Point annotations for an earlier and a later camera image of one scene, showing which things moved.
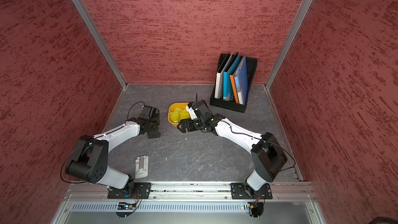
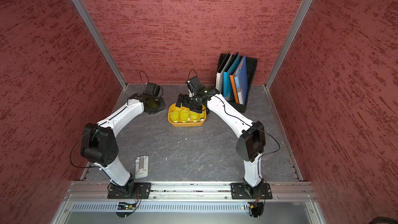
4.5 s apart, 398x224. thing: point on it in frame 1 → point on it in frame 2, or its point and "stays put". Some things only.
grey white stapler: x=141 y=167 stays put
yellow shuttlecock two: x=174 y=115 stays put
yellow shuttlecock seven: x=184 y=114 stays put
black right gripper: x=184 y=126 → x=186 y=102
